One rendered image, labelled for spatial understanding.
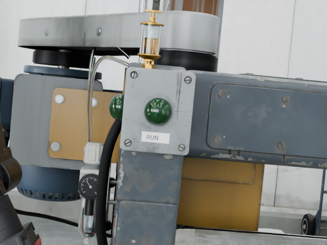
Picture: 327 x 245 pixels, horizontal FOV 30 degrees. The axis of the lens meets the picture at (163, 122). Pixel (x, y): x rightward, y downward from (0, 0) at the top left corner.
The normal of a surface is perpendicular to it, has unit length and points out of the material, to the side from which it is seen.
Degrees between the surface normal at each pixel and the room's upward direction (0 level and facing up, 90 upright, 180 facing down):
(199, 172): 90
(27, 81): 90
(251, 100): 90
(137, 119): 90
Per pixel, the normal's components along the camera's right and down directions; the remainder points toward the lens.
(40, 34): -0.74, -0.04
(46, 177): 0.01, 0.07
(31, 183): -0.41, 0.03
